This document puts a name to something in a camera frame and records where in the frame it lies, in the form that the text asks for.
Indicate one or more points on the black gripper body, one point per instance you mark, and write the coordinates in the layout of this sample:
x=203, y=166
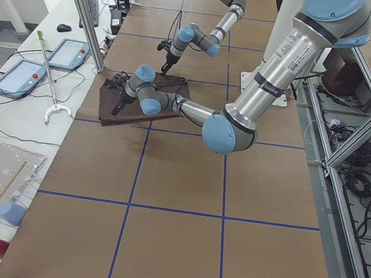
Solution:
x=170, y=57
x=122, y=99

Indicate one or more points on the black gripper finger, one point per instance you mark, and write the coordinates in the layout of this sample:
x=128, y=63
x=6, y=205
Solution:
x=115, y=110
x=164, y=68
x=169, y=67

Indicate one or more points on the dark brown t-shirt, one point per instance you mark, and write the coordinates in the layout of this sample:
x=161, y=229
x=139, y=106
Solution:
x=132, y=112

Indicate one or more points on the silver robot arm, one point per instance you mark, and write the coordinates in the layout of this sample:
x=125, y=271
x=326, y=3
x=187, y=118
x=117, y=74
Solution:
x=317, y=25
x=193, y=34

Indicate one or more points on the far blue teach pendant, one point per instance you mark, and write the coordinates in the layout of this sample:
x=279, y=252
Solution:
x=68, y=55

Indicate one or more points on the blue teach pendant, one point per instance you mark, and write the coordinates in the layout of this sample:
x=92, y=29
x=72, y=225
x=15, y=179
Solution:
x=21, y=79
x=68, y=55

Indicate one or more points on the black computer mouse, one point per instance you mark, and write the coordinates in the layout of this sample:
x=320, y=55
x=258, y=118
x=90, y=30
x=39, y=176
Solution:
x=63, y=28

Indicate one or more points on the black keyboard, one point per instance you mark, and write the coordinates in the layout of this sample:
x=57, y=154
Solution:
x=93, y=7

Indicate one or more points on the brown paper table cover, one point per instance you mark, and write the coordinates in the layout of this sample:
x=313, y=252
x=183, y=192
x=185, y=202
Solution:
x=150, y=201

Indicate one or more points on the near blue teach pendant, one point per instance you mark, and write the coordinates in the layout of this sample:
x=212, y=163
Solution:
x=21, y=79

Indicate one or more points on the metal reacher grabber tool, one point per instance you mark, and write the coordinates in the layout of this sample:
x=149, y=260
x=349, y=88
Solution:
x=56, y=107

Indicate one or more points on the wooden stick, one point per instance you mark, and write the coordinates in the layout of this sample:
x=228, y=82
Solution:
x=12, y=178

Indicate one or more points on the clear plastic bag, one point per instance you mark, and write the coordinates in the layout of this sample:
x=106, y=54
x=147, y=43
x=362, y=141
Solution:
x=25, y=186

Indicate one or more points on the blue plastic cup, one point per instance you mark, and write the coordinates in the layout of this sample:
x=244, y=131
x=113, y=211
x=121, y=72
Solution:
x=12, y=213

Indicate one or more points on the aluminium frame post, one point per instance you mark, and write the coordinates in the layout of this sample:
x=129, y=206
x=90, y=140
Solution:
x=88, y=26

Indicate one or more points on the aluminium truss frame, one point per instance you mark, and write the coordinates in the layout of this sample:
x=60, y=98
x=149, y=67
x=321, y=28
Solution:
x=335, y=108

